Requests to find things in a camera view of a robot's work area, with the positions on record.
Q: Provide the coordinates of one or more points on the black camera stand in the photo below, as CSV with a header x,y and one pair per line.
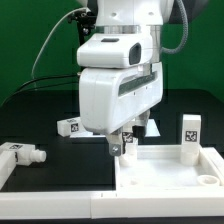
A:
x,y
85,23

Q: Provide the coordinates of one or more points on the white square table top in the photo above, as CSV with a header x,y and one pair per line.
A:
x,y
159,167

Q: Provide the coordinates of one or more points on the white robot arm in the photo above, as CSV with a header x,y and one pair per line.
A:
x,y
166,21

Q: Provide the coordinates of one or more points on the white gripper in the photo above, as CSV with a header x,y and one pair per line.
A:
x,y
118,83

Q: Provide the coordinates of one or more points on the white front fence bar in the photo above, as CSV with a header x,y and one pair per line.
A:
x,y
199,201

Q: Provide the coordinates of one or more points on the white left fence bar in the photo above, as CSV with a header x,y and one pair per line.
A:
x,y
7,165

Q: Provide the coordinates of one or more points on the white fence bar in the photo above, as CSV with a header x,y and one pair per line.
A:
x,y
7,165
199,201

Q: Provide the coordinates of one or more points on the marker tag sheet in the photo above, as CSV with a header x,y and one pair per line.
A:
x,y
151,131

